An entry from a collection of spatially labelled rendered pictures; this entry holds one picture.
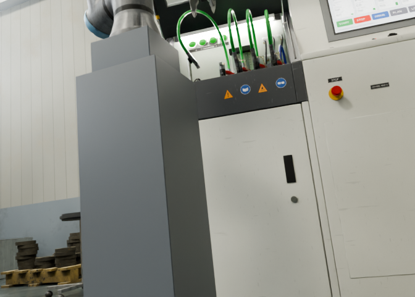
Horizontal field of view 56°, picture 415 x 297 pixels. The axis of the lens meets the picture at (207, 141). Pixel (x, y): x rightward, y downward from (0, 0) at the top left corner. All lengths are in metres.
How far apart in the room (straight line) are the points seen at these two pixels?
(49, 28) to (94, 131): 5.51
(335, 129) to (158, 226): 0.81
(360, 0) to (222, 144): 0.94
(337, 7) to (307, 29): 0.17
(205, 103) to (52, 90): 4.65
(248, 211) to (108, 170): 0.65
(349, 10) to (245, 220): 1.06
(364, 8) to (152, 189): 1.36
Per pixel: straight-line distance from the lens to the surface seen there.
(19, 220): 6.13
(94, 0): 1.31
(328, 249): 1.44
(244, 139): 1.48
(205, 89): 1.56
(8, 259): 5.44
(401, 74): 1.55
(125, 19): 1.13
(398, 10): 1.95
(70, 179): 5.56
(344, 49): 1.56
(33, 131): 6.14
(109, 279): 0.97
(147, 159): 0.91
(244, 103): 1.51
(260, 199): 1.44
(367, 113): 1.49
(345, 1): 1.98
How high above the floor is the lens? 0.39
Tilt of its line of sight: 12 degrees up
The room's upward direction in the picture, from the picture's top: 6 degrees counter-clockwise
